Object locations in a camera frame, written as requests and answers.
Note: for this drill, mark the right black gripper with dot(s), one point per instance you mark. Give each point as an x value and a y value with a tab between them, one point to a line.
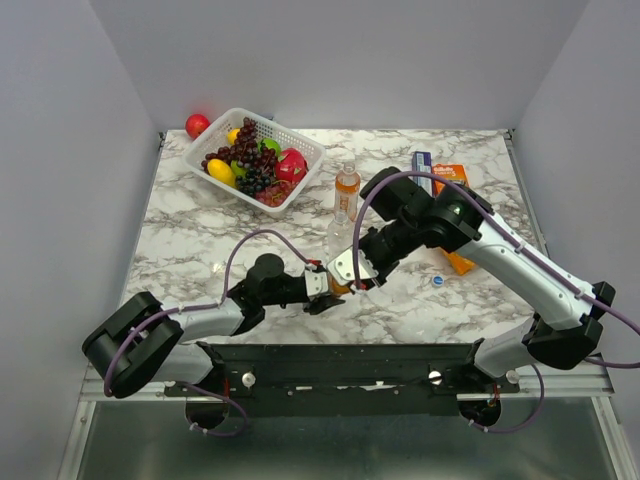
382	270

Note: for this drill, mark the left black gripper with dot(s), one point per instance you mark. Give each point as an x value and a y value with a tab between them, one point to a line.
316	306

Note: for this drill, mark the small orange juice bottle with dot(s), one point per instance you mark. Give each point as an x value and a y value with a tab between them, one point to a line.
336	289

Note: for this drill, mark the clear plastic bottle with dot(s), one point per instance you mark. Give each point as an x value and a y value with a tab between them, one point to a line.
339	234

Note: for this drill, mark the blue white bottle cap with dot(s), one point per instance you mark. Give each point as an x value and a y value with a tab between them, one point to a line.
437	281

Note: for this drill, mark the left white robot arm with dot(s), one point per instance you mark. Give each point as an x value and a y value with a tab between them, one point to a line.
143	341

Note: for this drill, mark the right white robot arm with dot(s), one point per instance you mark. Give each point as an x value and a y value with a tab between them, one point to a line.
565	328

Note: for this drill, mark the tall orange drink bottle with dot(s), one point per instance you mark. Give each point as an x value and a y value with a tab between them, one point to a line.
347	187

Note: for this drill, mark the orange snack bag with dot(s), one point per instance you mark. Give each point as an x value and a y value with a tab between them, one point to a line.
460	264

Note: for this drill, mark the blue toothpaste box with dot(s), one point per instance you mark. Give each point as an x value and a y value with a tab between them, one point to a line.
422	162

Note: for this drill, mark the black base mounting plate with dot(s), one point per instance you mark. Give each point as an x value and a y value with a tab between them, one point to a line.
272	380

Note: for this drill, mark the orange razor package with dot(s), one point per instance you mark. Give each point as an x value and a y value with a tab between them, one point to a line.
455	173

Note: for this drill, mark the white plastic fruit basket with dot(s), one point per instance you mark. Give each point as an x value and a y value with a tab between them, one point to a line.
215	136

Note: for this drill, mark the pink dragon fruit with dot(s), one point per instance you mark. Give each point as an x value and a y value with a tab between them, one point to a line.
291	166

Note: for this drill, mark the black grape bunch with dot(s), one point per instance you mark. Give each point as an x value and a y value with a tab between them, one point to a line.
254	182

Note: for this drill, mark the green apple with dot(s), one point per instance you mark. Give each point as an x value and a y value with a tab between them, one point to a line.
269	144

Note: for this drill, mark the dark purple grape bunch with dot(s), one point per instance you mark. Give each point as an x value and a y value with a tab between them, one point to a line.
245	152

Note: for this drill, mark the yellow lemon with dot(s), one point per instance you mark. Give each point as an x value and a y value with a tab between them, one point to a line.
232	136

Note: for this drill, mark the red apple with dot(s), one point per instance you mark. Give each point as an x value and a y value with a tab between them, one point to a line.
195	125

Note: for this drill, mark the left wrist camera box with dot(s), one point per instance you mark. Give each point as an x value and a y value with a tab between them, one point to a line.
316	282

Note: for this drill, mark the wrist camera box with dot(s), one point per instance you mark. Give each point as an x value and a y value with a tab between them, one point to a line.
316	282
343	269

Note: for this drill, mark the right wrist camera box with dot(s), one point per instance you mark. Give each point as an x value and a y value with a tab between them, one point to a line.
343	269

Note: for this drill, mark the aluminium frame rail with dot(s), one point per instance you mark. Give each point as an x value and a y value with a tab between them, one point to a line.
584	381

